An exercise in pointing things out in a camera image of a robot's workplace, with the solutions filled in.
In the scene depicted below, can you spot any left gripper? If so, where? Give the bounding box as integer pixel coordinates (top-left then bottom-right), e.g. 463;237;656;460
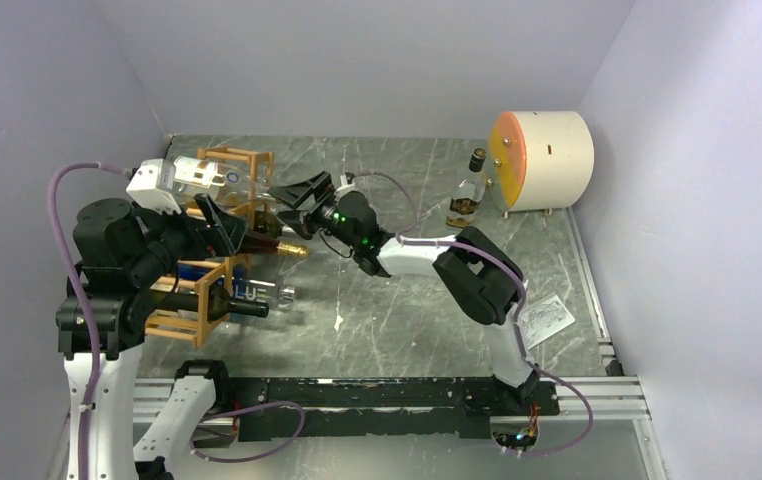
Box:
128;189;250;282

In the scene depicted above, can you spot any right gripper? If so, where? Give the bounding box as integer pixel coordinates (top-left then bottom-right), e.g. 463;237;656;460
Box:
268;172;359;252

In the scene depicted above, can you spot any clear round bottle white label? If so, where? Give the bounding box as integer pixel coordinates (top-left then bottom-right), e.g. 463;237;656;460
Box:
170;156;280;207

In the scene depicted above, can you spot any dark green wine bottle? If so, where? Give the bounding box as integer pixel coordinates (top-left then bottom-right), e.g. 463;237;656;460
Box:
150;285;270;323

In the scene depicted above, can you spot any clear bottle brown label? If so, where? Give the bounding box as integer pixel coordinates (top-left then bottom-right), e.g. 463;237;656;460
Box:
446;148;487;228

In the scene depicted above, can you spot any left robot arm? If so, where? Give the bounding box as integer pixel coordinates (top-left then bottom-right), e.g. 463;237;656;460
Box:
56;194;248;479

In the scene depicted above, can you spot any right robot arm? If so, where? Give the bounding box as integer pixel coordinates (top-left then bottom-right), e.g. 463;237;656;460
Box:
267;172;540;414

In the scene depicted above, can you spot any left white base arm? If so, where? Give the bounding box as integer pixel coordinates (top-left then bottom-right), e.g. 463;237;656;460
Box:
133;360;230;479

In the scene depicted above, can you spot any dark red bottle gold cap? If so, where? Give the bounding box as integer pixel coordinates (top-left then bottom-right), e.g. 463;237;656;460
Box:
238;230;309;258

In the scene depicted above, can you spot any clear blue labelled bottle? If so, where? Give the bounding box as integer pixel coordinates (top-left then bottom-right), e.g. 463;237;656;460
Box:
179;264;296;308

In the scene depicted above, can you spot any wooden wine rack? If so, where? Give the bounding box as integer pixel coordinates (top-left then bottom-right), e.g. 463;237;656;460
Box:
145;147;274;347

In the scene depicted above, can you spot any cream cylinder orange face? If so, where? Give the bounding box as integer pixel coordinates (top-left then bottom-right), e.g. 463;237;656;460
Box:
488;111;595;214

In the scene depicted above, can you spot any white paper card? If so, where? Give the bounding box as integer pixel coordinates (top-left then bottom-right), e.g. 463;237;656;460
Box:
518;294;576;348

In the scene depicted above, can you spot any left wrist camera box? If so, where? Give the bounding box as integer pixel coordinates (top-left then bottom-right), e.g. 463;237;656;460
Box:
126;159;182;215

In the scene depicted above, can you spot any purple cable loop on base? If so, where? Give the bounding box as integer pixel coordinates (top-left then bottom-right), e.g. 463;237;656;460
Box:
187;400;305;465

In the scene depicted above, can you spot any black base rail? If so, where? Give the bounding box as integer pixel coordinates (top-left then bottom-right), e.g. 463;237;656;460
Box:
230;377;560;441

